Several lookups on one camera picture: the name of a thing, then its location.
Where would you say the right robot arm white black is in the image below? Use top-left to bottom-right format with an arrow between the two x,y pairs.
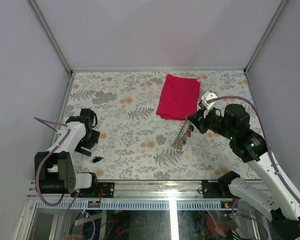
187,104 -> 300,240

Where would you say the perforated cable duct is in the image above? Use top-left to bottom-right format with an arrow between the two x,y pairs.
34,201 -> 222,210

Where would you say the small black key fob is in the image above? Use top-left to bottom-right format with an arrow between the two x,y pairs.
91,156 -> 104,163

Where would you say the left aluminium frame post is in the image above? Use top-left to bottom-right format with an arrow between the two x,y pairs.
26,0 -> 73,76

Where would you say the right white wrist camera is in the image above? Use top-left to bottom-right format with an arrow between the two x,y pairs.
198,91 -> 218,118

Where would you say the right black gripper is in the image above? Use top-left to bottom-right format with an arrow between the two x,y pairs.
187,104 -> 236,140

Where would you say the round metal key ring disc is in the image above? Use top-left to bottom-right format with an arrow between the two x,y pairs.
173,120 -> 194,150

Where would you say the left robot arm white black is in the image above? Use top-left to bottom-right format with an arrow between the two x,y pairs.
34,108 -> 100,198

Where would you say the red folded cloth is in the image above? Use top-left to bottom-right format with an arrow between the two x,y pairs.
156,74 -> 201,121

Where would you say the aluminium frame post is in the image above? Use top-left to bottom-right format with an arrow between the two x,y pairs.
26,0 -> 73,76
243,0 -> 290,74

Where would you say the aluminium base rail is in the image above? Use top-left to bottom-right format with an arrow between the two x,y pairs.
27,180 -> 231,201

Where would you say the right aluminium frame post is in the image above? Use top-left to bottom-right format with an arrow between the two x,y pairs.
243,0 -> 290,74

